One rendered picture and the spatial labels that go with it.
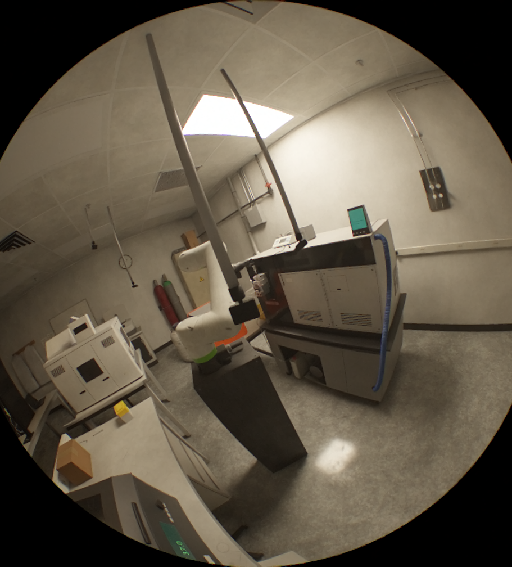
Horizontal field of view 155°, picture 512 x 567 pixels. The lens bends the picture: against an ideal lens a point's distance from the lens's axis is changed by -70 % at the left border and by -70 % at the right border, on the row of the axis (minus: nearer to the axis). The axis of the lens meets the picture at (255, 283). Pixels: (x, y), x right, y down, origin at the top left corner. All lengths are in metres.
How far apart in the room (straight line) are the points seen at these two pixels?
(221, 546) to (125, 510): 0.32
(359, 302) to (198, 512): 1.34
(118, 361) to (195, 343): 1.12
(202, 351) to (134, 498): 0.64
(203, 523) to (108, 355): 1.43
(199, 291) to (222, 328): 3.92
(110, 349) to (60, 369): 0.57
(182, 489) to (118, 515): 0.37
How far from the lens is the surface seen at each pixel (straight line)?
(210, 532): 0.83
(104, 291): 4.76
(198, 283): 4.62
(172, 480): 0.98
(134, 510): 0.66
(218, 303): 0.77
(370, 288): 1.19
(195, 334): 0.78
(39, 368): 5.64
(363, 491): 1.63
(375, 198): 2.21
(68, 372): 1.96
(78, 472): 1.38
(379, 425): 1.81
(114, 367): 1.84
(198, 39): 1.35
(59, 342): 2.10
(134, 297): 4.71
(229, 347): 0.91
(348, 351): 1.46
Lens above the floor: 1.61
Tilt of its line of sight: 13 degrees down
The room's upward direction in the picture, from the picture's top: 21 degrees counter-clockwise
